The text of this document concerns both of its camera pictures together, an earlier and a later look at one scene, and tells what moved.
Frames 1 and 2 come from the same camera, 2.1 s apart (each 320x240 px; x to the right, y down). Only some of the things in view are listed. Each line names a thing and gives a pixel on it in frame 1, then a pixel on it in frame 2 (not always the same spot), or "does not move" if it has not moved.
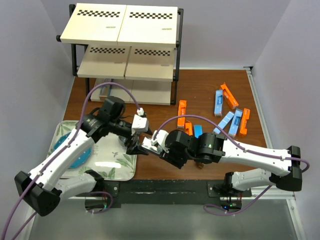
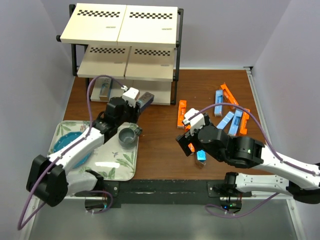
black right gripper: x=170 y=157 -> x=186 y=138
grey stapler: x=148 y=144 -> x=145 y=100
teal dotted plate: x=83 y=160 does not move
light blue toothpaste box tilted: x=223 y=123 does not move
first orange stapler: x=182 y=110 does not move
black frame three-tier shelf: x=125 y=51 does not move
